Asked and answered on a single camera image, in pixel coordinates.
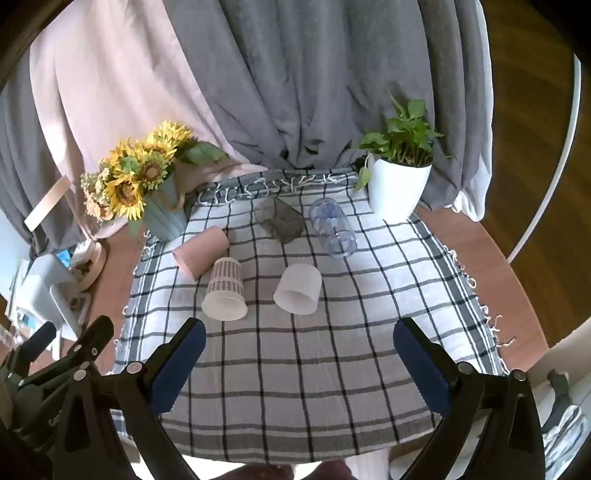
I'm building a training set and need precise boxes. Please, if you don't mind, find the grey glass cup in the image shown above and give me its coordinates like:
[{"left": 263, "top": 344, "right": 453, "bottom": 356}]
[{"left": 255, "top": 198, "right": 305, "bottom": 244}]

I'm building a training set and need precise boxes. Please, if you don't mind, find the teal ribbed vase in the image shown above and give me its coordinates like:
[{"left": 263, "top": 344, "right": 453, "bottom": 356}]
[{"left": 141, "top": 173, "right": 188, "bottom": 242}]

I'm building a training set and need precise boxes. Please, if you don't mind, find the green leafy plant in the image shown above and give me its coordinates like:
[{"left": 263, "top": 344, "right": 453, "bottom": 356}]
[{"left": 353, "top": 92, "right": 446, "bottom": 191}]

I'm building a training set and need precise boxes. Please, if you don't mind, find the light wooden strip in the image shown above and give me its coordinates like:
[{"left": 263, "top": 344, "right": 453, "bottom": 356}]
[{"left": 24, "top": 176, "right": 70, "bottom": 232}]

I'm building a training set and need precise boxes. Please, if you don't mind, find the white curved tube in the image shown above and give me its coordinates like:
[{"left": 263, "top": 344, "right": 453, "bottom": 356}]
[{"left": 505, "top": 53, "right": 583, "bottom": 264}]

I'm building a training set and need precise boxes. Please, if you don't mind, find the round wooden tray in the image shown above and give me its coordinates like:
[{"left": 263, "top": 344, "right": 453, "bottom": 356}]
[{"left": 69, "top": 240, "right": 108, "bottom": 292}]

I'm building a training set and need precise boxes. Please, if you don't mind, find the striped white cup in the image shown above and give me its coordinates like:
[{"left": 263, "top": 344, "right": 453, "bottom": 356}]
[{"left": 201, "top": 257, "right": 247, "bottom": 321}]

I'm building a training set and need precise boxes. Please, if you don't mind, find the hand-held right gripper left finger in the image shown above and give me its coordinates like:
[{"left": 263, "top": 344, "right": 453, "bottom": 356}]
[{"left": 58, "top": 318, "right": 207, "bottom": 480}]

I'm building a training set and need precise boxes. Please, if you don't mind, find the peach flower bunch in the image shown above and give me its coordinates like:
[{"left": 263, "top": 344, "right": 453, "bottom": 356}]
[{"left": 81, "top": 168, "right": 116, "bottom": 222}]

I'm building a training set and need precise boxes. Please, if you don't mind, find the checked grey white tablecloth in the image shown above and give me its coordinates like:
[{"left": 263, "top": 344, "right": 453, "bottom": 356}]
[{"left": 108, "top": 168, "right": 513, "bottom": 463}]

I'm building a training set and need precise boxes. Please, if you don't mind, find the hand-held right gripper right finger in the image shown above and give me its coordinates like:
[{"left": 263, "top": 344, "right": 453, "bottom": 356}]
[{"left": 394, "top": 316, "right": 549, "bottom": 480}]

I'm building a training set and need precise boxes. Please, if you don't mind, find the pink curtain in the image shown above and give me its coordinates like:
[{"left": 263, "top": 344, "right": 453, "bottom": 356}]
[{"left": 30, "top": 0, "right": 262, "bottom": 241}]

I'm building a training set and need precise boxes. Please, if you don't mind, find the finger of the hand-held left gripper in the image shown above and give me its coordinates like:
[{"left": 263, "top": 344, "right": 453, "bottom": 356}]
[
  {"left": 7, "top": 322, "right": 57, "bottom": 372},
  {"left": 21, "top": 316, "right": 115, "bottom": 402}
]

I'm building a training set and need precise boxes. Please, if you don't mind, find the white plastic box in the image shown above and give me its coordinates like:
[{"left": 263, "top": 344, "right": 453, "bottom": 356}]
[{"left": 18, "top": 254, "right": 93, "bottom": 342}]

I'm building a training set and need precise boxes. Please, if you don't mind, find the clear blue plastic cup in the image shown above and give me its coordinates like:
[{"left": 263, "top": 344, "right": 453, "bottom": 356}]
[{"left": 308, "top": 197, "right": 357, "bottom": 259}]

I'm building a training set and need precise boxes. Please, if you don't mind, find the sunflower bouquet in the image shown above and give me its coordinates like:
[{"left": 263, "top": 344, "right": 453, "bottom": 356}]
[{"left": 99, "top": 121, "right": 229, "bottom": 238}]

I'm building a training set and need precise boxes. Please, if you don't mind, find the plain white cup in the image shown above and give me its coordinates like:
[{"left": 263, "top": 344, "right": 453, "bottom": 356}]
[{"left": 273, "top": 264, "right": 322, "bottom": 315}]

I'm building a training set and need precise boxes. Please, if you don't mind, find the white ribbed plant pot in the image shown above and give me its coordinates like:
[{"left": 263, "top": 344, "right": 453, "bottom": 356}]
[{"left": 367, "top": 154, "right": 432, "bottom": 221}]

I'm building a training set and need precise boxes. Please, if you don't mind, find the pink cup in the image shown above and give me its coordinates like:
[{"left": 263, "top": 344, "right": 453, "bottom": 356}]
[{"left": 172, "top": 226, "right": 230, "bottom": 279}]

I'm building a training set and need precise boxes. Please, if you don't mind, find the grey curtain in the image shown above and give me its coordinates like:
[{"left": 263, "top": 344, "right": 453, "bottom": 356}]
[{"left": 0, "top": 0, "right": 492, "bottom": 252}]

